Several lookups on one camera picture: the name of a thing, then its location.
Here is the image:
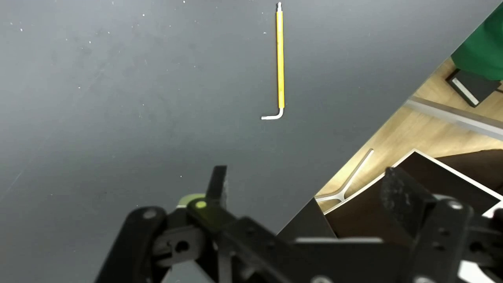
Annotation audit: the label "black panel with white frame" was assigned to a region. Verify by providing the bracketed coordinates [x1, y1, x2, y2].
[324, 148, 503, 238]

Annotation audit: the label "green cloth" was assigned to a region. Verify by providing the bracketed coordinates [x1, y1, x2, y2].
[452, 5, 503, 84]

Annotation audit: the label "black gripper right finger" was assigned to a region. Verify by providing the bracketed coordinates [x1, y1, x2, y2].
[379, 167, 474, 283]

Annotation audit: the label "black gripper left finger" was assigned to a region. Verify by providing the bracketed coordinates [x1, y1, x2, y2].
[96, 165, 296, 283]

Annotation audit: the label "white stand foot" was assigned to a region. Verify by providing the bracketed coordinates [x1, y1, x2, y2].
[316, 148, 378, 205]

